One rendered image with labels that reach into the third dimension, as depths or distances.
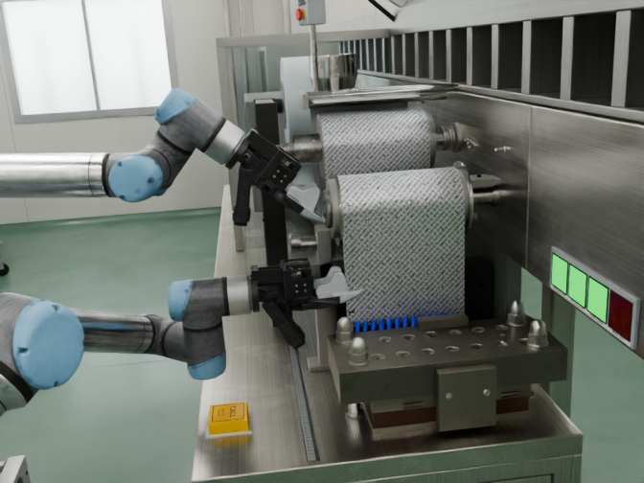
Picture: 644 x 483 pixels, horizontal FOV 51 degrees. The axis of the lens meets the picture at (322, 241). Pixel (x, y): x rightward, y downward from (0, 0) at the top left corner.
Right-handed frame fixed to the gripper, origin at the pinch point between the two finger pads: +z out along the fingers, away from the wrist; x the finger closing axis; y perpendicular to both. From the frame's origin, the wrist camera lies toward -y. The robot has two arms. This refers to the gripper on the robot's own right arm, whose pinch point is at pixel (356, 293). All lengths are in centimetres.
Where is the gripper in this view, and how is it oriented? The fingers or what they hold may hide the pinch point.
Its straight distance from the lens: 131.5
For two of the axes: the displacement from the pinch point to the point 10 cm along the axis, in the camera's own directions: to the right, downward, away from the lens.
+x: -1.2, -2.7, 9.6
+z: 9.9, -0.9, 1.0
